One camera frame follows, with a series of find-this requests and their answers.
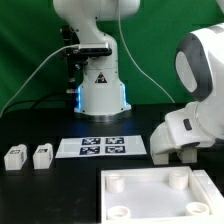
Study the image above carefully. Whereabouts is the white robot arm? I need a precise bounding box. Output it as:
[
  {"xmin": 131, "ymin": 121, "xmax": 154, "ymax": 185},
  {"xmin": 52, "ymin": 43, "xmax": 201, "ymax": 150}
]
[{"xmin": 53, "ymin": 0, "xmax": 224, "ymax": 155}]

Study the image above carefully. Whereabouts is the black camera stand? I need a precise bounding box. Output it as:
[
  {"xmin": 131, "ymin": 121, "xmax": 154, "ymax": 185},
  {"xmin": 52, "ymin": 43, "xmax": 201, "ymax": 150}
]
[{"xmin": 60, "ymin": 25, "xmax": 87, "ymax": 110}]

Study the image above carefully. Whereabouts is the white sheet with tags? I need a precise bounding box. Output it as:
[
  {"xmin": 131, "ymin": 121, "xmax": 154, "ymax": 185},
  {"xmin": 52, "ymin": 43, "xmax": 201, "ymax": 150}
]
[{"xmin": 56, "ymin": 135, "xmax": 146, "ymax": 158}]

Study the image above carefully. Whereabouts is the white square tabletop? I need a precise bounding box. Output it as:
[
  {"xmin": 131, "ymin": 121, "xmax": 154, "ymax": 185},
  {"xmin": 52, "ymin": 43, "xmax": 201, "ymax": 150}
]
[{"xmin": 99, "ymin": 165, "xmax": 224, "ymax": 224}]

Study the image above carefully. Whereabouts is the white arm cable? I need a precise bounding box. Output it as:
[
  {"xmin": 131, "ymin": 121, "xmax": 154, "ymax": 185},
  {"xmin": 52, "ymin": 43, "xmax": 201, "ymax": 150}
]
[{"xmin": 117, "ymin": 0, "xmax": 176, "ymax": 104}]

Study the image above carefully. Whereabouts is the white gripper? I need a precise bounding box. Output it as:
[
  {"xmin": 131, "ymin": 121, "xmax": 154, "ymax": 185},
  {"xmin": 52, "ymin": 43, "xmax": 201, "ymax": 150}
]
[{"xmin": 150, "ymin": 102, "xmax": 215, "ymax": 155}]

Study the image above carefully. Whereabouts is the black cable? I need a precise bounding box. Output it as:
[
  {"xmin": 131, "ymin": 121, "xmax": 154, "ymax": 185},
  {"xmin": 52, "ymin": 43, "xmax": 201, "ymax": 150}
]
[{"xmin": 0, "ymin": 93, "xmax": 69, "ymax": 118}]

